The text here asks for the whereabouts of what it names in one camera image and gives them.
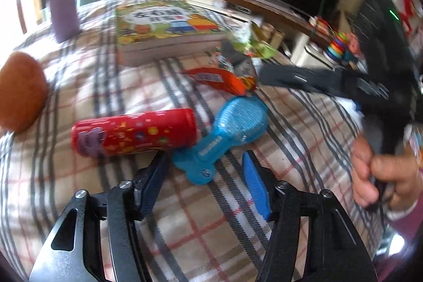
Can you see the right hand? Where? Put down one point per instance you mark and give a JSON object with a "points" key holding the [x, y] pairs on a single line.
{"points": [[402, 171]]}

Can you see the rainbow stacking ring toy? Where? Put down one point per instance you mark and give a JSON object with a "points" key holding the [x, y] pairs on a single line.
{"points": [[337, 48]]}

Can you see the red snack wrapper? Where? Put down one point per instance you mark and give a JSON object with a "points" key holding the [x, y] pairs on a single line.
{"points": [[231, 72]]}

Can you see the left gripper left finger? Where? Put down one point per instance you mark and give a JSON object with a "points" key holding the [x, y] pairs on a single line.
{"points": [[72, 251]]}

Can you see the red apple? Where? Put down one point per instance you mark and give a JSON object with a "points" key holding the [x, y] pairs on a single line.
{"points": [[24, 91]]}

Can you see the green snack bag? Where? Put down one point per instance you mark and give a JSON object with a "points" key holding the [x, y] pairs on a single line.
{"points": [[249, 40]]}

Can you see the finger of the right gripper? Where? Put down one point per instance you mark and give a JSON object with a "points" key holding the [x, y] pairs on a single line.
{"points": [[309, 80]]}

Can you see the children picture book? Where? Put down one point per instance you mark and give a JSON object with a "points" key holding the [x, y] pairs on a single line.
{"points": [[159, 29]]}

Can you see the red cylindrical can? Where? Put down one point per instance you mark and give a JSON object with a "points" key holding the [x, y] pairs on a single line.
{"points": [[134, 133]]}

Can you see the red toy telephone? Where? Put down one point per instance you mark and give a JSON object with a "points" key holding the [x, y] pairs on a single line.
{"points": [[320, 25]]}

